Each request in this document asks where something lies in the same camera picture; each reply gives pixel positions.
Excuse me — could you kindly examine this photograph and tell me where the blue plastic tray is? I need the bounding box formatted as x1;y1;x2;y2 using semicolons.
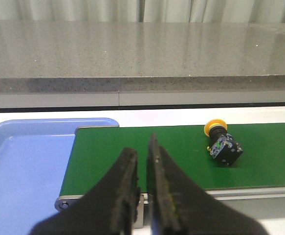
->
0;117;117;235

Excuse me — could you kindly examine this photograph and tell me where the yellow black push button switch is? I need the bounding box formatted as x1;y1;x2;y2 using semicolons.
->
204;119;243;166

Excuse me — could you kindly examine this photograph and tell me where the grey stone countertop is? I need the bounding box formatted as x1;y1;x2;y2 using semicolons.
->
0;20;285;110

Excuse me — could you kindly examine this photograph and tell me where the green conveyor belt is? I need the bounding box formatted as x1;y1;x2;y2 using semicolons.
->
60;123;285;196

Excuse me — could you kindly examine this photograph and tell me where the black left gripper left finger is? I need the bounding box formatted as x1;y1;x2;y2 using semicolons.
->
29;147;140;235

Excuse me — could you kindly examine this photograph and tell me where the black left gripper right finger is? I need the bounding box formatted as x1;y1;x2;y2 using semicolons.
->
147;133;268;235

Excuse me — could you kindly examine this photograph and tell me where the aluminium conveyor frame rail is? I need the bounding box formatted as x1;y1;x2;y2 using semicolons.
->
54;187;285;229

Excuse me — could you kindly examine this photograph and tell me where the white pleated curtain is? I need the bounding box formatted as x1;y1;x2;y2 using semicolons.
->
0;0;285;24

